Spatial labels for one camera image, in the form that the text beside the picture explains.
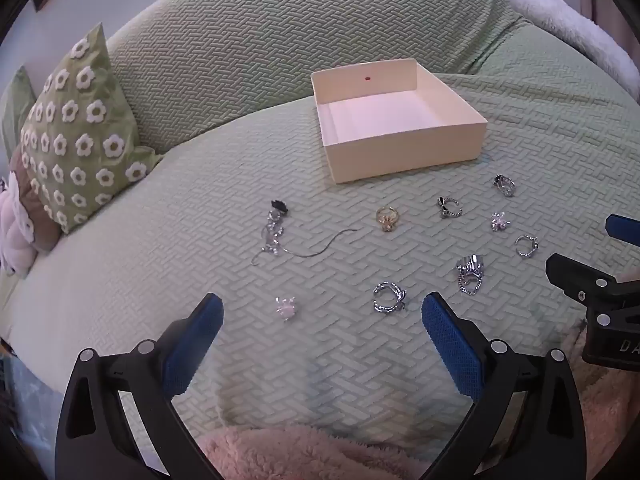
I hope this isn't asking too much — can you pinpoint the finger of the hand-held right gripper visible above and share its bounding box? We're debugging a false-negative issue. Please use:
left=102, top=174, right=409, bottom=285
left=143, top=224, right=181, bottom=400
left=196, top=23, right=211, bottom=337
left=545, top=253, right=640, bottom=308
left=604, top=214, right=640, bottom=249

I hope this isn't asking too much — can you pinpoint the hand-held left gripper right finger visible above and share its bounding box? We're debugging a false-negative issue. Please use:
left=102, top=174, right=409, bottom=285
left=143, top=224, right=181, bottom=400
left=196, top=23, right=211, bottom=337
left=421, top=291, right=587, bottom=480

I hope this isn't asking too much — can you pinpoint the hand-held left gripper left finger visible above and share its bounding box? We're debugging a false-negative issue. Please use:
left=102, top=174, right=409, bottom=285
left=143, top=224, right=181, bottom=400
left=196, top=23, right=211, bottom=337
left=54, top=292, right=225, bottom=480

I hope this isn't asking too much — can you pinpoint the wide silver ring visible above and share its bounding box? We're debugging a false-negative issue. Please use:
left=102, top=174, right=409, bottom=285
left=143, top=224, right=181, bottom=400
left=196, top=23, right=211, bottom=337
left=372, top=281, right=408, bottom=314

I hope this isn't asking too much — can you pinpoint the cream cardboard box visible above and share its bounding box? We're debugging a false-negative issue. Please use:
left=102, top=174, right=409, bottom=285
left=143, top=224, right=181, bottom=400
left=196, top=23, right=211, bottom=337
left=310, top=58, right=489, bottom=184

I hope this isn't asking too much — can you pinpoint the pink fluffy blanket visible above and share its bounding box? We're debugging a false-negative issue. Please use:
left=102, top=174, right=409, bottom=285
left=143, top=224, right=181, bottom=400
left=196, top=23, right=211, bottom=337
left=196, top=320, right=640, bottom=480

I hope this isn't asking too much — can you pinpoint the white fluffy blanket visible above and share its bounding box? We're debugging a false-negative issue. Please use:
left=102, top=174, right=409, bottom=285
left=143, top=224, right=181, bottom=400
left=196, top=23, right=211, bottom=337
left=511, top=0, right=640, bottom=97

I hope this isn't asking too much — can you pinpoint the pale pink plush toy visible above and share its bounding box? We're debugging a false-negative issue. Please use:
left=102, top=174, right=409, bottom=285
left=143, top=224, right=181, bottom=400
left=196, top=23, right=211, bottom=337
left=0, top=170, right=40, bottom=277

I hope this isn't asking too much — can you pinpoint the brown cushion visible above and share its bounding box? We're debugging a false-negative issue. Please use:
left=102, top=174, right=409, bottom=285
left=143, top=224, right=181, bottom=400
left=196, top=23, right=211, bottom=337
left=10, top=150, right=62, bottom=253

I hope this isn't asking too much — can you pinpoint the green flower print pillow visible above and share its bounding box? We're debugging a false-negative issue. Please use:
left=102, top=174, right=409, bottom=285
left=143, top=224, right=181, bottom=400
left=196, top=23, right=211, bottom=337
left=20, top=22, right=163, bottom=235

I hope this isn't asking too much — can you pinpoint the plain green pillow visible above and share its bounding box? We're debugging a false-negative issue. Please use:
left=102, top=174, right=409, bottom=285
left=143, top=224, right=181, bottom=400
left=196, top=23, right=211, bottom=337
left=0, top=65, right=39, bottom=157

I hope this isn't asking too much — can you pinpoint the green textured sofa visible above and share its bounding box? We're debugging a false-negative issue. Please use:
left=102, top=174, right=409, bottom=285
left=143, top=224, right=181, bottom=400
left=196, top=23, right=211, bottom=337
left=0, top=0, right=640, bottom=461

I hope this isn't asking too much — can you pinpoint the thin silver open ring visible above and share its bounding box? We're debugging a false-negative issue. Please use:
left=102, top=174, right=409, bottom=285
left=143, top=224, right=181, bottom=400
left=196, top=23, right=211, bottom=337
left=514, top=234, right=540, bottom=259

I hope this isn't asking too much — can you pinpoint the chunky silver ring with chain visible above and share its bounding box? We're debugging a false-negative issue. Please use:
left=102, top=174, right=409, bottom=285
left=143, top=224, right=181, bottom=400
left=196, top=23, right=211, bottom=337
left=455, top=254, right=487, bottom=297

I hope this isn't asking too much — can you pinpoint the pink stone ring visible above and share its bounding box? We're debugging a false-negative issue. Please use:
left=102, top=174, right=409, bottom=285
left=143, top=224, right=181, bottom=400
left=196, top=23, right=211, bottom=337
left=274, top=296, right=300, bottom=323

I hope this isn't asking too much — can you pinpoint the silver charm necklace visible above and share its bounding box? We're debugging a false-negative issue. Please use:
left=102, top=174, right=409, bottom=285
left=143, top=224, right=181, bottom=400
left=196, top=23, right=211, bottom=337
left=251, top=198, right=360, bottom=267

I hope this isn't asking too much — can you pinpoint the gold ring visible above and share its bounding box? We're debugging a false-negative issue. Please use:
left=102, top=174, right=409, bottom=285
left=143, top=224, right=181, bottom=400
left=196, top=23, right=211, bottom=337
left=375, top=206, right=402, bottom=233

